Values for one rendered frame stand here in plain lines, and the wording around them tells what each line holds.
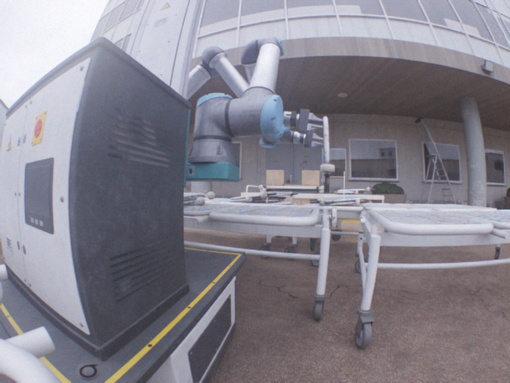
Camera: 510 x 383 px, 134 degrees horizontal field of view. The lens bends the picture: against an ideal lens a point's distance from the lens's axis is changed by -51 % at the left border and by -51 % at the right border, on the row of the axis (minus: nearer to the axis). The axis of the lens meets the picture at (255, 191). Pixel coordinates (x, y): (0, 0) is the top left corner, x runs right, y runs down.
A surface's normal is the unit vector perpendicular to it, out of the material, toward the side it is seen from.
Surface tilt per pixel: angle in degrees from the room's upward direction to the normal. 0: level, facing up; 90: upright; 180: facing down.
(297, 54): 90
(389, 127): 90
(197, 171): 90
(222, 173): 90
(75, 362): 0
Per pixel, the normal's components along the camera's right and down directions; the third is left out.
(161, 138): 0.98, 0.02
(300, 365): 0.02, -1.00
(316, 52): -0.30, -0.01
